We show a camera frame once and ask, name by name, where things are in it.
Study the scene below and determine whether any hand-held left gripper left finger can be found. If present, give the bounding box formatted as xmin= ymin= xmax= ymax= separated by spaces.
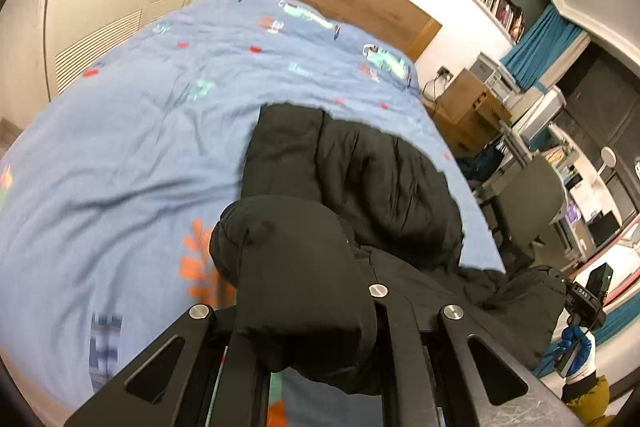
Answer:
xmin=65 ymin=304 xmax=271 ymax=427

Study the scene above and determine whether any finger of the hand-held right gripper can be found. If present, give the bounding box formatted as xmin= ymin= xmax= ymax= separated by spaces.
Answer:
xmin=544 ymin=266 xmax=571 ymax=293

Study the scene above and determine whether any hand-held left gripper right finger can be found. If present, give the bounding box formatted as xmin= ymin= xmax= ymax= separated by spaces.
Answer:
xmin=367 ymin=284 xmax=586 ymax=427

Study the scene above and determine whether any black puffer coat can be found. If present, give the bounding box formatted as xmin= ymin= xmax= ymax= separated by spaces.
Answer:
xmin=209 ymin=103 xmax=568 ymax=395

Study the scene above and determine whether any person's right forearm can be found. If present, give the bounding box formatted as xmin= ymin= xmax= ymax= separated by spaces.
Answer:
xmin=560 ymin=374 xmax=617 ymax=427

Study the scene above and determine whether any person's right hand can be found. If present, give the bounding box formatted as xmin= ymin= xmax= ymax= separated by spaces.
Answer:
xmin=552 ymin=324 xmax=598 ymax=380

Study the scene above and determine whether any white desk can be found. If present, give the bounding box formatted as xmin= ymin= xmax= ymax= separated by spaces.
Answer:
xmin=500 ymin=117 xmax=640 ymax=263

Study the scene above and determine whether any grey office chair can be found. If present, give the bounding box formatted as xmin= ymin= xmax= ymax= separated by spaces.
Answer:
xmin=480 ymin=154 xmax=568 ymax=268

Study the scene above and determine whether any white desk lamp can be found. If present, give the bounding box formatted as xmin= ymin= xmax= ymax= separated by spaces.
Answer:
xmin=600 ymin=147 xmax=618 ymax=180

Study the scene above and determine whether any dark blue bag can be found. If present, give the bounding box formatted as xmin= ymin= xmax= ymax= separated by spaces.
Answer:
xmin=457 ymin=142 xmax=506 ymax=182

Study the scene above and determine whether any white storage cabinet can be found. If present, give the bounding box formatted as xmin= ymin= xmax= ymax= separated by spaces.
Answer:
xmin=512 ymin=87 xmax=567 ymax=148

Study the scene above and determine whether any wooden nightstand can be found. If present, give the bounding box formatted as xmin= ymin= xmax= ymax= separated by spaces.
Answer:
xmin=425 ymin=68 xmax=513 ymax=158

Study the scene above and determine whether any white printer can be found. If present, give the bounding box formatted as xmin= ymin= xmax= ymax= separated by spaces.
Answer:
xmin=467 ymin=52 xmax=523 ymax=95

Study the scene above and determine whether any blue printed bedspread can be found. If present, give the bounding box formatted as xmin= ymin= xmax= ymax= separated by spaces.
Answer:
xmin=0 ymin=0 xmax=506 ymax=427

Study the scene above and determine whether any teal curtain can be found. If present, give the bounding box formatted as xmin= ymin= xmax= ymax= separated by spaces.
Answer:
xmin=500 ymin=4 xmax=591 ymax=90

